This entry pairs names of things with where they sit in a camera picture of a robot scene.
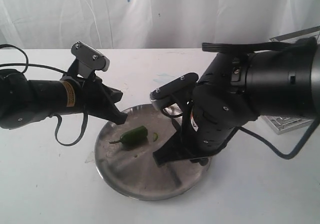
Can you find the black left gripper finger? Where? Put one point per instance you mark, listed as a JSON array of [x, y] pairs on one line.
[[111, 113], [112, 95]]

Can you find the white backdrop curtain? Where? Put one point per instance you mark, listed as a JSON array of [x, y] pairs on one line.
[[135, 24]]

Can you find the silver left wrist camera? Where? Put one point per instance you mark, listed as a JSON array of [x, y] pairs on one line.
[[90, 57]]

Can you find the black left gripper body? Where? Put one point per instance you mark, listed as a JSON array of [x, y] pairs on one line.
[[84, 90]]

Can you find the green chili pepper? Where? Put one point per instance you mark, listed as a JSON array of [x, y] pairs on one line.
[[132, 137]]

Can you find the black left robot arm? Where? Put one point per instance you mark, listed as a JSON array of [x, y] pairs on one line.
[[26, 101]]

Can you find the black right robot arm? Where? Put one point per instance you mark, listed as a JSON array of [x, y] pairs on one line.
[[281, 79]]

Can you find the wire metal utensil rack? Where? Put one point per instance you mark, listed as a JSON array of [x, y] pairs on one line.
[[282, 125]]

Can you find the round steel plate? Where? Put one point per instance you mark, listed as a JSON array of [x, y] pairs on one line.
[[132, 170]]

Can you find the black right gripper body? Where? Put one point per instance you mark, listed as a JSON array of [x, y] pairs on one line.
[[212, 114]]

